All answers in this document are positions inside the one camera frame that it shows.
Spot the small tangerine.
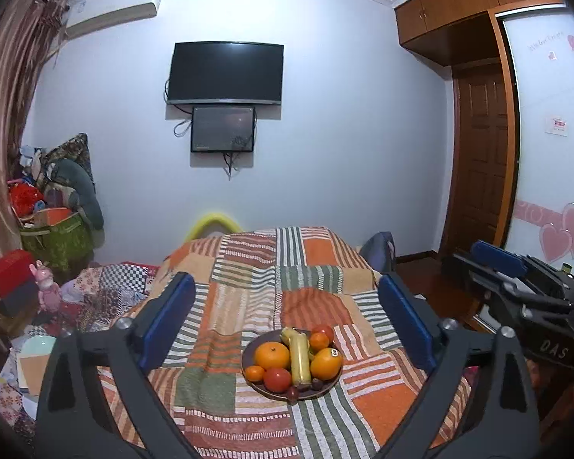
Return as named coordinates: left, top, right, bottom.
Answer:
left=243, top=365, right=265, bottom=383

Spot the large red tomato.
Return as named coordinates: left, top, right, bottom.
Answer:
left=312, top=324, right=335, bottom=343

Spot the large orange with sticker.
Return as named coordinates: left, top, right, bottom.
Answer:
left=310, top=347, right=343, bottom=381

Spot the small red tomato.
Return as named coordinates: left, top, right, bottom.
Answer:
left=263, top=368, right=292, bottom=394

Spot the long yellow banana piece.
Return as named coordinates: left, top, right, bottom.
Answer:
left=289, top=332, right=312, bottom=390

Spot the pink bunny toy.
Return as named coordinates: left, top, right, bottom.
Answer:
left=29, top=260, right=62, bottom=314

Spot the red box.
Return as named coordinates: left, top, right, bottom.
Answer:
left=0, top=250, right=38, bottom=317

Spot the green storage box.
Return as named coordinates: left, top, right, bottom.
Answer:
left=19, top=213, right=93, bottom=281

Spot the wooden door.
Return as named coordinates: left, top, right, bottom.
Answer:
left=440, top=62, right=508, bottom=256

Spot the purple plate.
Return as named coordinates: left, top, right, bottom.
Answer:
left=240, top=327, right=345, bottom=403

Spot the medium orange on plate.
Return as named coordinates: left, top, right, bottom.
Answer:
left=254, top=341, right=290, bottom=370

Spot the patchwork striped bedspread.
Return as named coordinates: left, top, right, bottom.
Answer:
left=89, top=227, right=426, bottom=458

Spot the yellow headboard arch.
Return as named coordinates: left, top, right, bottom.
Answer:
left=184, top=212, right=242, bottom=241

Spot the dark pillow pile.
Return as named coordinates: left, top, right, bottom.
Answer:
left=19, top=133, right=104, bottom=231

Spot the wooden wardrobe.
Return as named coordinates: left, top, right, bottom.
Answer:
left=394, top=0, right=574, bottom=271

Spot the striped curtain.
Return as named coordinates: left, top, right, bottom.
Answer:
left=0, top=0, right=67, bottom=257

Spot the air conditioner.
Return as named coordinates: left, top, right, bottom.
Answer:
left=65, top=0, right=161, bottom=39

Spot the small wall monitor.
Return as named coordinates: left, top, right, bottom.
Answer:
left=191, top=106, right=256, bottom=153

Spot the wall mounted television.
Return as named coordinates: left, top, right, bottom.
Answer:
left=166, top=42, right=284, bottom=105

